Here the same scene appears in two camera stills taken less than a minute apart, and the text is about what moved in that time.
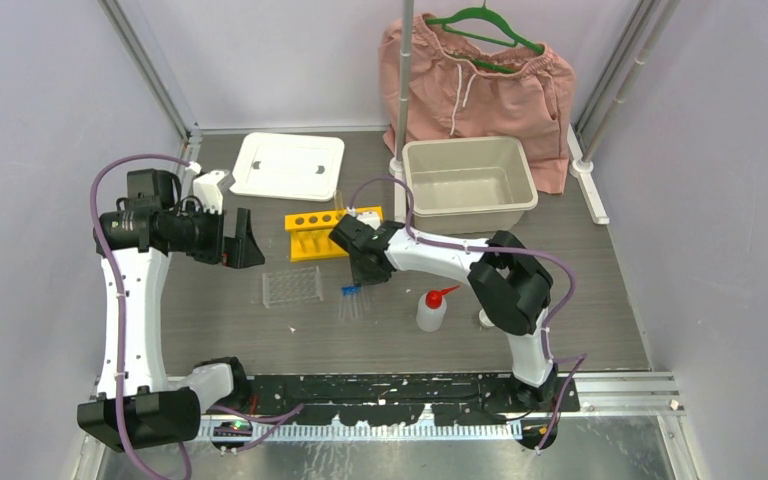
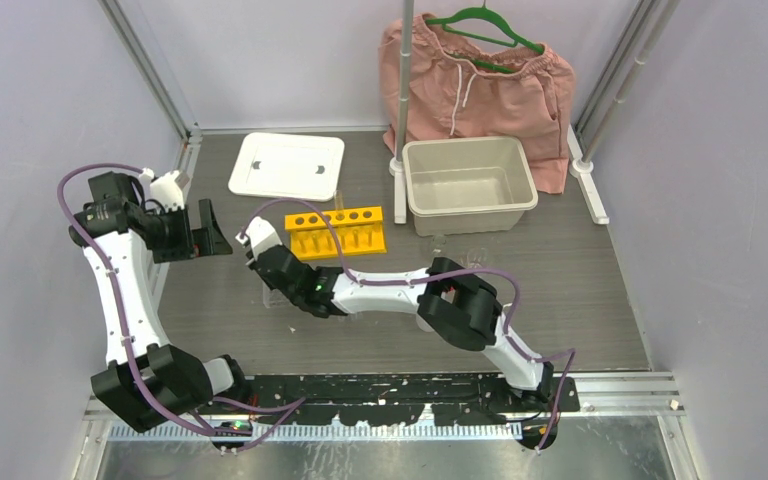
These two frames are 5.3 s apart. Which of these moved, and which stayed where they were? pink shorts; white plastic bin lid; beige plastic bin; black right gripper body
Moved: black right gripper body
Stayed: beige plastic bin; white plastic bin lid; pink shorts
